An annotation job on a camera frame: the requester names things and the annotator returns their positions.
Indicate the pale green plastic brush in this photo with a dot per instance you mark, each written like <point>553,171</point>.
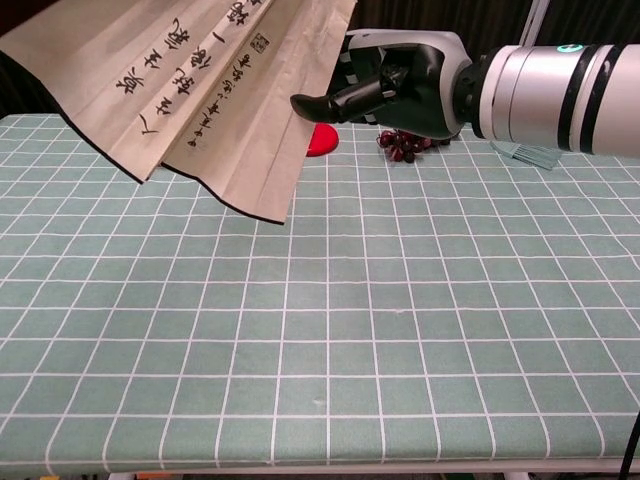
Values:
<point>530,157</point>

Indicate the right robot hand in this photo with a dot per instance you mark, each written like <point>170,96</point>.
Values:
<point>420,95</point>

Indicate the green checked tablecloth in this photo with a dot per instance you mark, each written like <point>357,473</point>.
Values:
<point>350,310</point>

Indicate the paper folding fan red ribs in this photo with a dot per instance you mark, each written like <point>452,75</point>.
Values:
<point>200,100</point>

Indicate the red round disc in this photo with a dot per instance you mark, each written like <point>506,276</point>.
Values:
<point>325,141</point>

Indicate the dark red grape bunch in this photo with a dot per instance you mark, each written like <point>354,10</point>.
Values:
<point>400,147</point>

